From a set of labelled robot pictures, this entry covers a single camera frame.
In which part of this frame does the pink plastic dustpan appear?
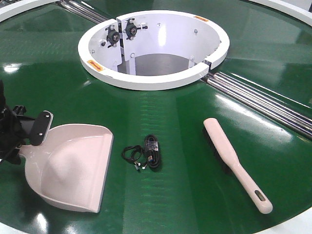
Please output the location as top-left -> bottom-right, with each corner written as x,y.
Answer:
19,123 -> 114,213

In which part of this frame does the white outer conveyor rim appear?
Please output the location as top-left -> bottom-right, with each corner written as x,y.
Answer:
0,0 -> 312,26

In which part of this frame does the thin black cable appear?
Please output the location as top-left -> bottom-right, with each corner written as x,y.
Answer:
121,145 -> 147,172

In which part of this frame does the steel rollers far gap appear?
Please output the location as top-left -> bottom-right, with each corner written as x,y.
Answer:
57,0 -> 110,24

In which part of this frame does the thick black bagged usb cable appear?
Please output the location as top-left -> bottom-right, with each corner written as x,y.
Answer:
143,135 -> 162,171

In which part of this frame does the black bearing mount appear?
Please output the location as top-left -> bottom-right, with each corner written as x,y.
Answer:
105,25 -> 120,48
124,18 -> 148,40

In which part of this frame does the steel rollers right gap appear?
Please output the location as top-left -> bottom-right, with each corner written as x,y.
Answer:
201,72 -> 312,139

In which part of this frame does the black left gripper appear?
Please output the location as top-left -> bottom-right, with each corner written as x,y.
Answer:
0,81 -> 53,165

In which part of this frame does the pink hand brush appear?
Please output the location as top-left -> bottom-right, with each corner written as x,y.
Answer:
203,118 -> 273,214

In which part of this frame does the white inner conveyor ring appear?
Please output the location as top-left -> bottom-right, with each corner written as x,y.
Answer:
78,10 -> 230,91

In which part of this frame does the right black bearing mount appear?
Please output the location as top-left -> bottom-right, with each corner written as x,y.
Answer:
124,18 -> 148,40

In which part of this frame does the green conveyor belt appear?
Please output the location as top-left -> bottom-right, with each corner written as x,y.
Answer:
0,3 -> 312,234

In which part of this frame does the steel rollers gap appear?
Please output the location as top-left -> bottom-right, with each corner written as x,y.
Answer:
201,72 -> 312,139
57,0 -> 110,24

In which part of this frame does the left black bearing mount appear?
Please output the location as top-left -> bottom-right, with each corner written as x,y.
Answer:
105,25 -> 120,48

